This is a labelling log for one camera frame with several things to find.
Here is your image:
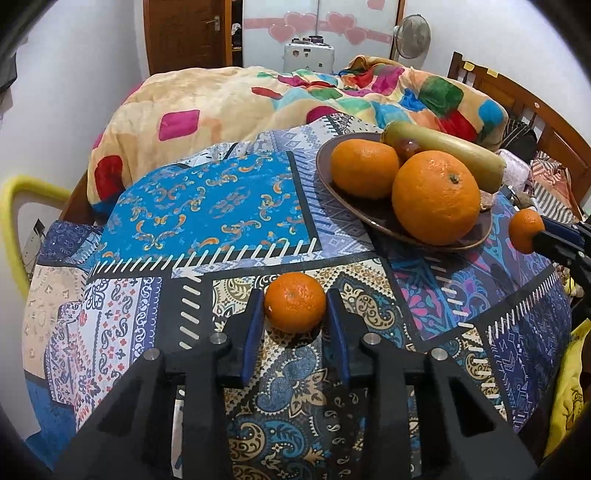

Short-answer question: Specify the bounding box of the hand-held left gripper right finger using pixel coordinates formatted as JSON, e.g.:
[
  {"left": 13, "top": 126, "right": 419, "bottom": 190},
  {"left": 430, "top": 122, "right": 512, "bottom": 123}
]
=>
[{"left": 325, "top": 287, "right": 539, "bottom": 480}]

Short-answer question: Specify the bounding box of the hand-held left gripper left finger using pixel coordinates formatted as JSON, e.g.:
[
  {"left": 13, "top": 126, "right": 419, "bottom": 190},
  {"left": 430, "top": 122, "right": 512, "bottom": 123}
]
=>
[{"left": 55, "top": 288, "right": 266, "bottom": 480}]

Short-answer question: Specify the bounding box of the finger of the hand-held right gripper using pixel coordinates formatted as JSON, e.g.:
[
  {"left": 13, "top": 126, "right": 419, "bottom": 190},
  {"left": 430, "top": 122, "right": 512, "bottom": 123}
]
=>
[
  {"left": 540, "top": 216, "right": 591, "bottom": 237},
  {"left": 531, "top": 230, "right": 591, "bottom": 287}
]

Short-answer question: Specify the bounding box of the small tangerine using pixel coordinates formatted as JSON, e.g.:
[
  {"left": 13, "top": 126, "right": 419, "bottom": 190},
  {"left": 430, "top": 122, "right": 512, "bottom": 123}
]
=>
[
  {"left": 263, "top": 272, "right": 327, "bottom": 334},
  {"left": 508, "top": 209, "right": 546, "bottom": 254}
]

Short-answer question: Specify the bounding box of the brown round plate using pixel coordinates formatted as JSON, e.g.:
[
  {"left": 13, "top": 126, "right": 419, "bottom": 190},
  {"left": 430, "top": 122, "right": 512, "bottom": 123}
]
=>
[{"left": 315, "top": 133, "right": 494, "bottom": 252}]

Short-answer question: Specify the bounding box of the large round orange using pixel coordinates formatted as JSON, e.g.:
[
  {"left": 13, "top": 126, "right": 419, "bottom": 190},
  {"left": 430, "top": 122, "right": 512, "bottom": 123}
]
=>
[{"left": 392, "top": 150, "right": 482, "bottom": 246}]

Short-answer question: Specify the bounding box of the yellow-green banana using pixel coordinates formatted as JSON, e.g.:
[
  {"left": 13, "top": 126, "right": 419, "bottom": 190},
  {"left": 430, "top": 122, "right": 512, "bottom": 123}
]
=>
[{"left": 381, "top": 121, "right": 506, "bottom": 195}]

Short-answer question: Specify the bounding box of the orange with green stem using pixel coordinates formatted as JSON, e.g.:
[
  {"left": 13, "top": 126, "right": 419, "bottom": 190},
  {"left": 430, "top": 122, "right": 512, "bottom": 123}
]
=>
[{"left": 330, "top": 138, "right": 402, "bottom": 200}]

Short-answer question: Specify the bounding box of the purple passion fruit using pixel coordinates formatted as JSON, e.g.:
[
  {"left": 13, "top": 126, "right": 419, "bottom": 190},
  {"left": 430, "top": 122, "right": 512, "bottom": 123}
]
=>
[{"left": 392, "top": 137, "right": 423, "bottom": 162}]

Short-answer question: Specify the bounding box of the striped cloth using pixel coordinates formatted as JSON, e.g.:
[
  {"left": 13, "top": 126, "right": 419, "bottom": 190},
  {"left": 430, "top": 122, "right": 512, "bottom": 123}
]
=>
[{"left": 529, "top": 157, "right": 578, "bottom": 217}]

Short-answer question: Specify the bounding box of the pink dotted cloth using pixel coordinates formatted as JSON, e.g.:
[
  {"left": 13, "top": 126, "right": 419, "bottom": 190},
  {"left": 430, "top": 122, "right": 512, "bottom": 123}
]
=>
[{"left": 499, "top": 152, "right": 529, "bottom": 190}]

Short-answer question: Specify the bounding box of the black backpack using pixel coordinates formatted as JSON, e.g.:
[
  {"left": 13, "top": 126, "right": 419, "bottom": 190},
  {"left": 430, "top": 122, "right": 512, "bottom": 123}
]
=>
[{"left": 501, "top": 117, "right": 539, "bottom": 151}]

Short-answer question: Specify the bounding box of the wooden headboard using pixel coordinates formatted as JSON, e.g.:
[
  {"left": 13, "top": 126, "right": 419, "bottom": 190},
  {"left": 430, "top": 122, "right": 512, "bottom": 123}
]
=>
[{"left": 447, "top": 52, "right": 591, "bottom": 204}]

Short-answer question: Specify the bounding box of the blue patterned blanket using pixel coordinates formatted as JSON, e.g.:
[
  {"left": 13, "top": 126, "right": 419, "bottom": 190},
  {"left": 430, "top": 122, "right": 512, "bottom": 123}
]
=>
[{"left": 23, "top": 113, "right": 573, "bottom": 480}]

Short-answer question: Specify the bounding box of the yellow cloth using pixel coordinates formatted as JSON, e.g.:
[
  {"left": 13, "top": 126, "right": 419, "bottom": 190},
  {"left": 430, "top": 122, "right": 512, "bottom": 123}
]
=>
[{"left": 542, "top": 323, "right": 591, "bottom": 457}]

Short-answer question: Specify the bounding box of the colourful patchwork quilt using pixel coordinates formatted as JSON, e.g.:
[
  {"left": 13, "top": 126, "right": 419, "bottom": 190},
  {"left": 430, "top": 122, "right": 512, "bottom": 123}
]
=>
[{"left": 88, "top": 54, "right": 509, "bottom": 217}]

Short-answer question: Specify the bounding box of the standing fan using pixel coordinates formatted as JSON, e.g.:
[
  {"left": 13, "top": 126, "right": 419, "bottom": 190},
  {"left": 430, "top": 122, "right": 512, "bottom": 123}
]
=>
[{"left": 392, "top": 14, "right": 431, "bottom": 63}]

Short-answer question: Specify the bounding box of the yellow foam tube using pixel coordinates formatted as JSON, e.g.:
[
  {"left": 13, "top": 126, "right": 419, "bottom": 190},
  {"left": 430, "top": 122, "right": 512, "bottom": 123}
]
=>
[{"left": 0, "top": 175, "right": 72, "bottom": 301}]

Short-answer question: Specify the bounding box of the white box appliance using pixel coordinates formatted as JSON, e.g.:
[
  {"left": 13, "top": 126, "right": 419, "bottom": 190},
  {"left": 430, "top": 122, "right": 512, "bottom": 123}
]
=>
[{"left": 283, "top": 41, "right": 335, "bottom": 75}]

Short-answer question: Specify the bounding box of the brown wooden door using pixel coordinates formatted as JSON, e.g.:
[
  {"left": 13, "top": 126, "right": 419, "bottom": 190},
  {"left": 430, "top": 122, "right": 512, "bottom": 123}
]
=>
[{"left": 143, "top": 0, "right": 232, "bottom": 77}]

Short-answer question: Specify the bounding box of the wardrobe with heart stickers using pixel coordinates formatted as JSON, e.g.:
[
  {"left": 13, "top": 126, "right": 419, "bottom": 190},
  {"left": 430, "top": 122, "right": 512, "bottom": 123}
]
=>
[{"left": 231, "top": 0, "right": 407, "bottom": 75}]

